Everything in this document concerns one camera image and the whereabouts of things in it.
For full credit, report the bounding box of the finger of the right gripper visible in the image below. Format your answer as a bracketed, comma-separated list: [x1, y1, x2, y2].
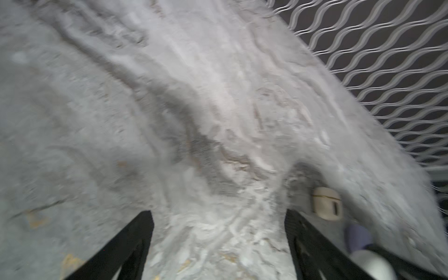
[365, 245, 446, 280]

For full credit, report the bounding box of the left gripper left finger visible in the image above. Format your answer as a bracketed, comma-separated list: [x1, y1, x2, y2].
[67, 211, 154, 280]

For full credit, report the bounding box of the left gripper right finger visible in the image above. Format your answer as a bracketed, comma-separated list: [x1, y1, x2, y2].
[284, 209, 372, 280]

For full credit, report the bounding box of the white round charging case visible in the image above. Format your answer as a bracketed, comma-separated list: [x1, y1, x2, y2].
[350, 250, 398, 280]

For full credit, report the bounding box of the purple round charging case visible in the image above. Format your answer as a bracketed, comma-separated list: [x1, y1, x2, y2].
[345, 224, 373, 253]

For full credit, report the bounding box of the cream earbud charging case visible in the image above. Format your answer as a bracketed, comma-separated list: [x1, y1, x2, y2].
[311, 187, 343, 221]

